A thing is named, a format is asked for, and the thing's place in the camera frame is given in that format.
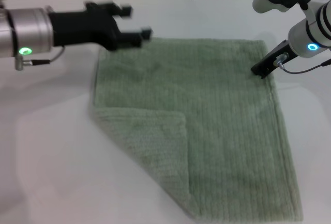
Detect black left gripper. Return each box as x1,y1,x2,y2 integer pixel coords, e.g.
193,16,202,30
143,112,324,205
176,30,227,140
48,1,154,52

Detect green terry towel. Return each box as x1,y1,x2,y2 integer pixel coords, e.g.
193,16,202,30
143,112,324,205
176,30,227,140
89,37,304,222

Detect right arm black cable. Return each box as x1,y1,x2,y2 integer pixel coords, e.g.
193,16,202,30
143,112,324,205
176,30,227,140
273,52,331,75

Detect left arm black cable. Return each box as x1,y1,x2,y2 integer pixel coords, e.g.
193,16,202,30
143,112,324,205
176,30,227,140
14,46,65,71

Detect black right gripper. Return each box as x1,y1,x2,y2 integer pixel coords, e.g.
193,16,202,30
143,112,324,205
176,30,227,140
250,39,298,80

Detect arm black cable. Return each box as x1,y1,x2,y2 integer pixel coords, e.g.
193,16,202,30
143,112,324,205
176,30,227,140
14,46,65,71
273,52,331,75

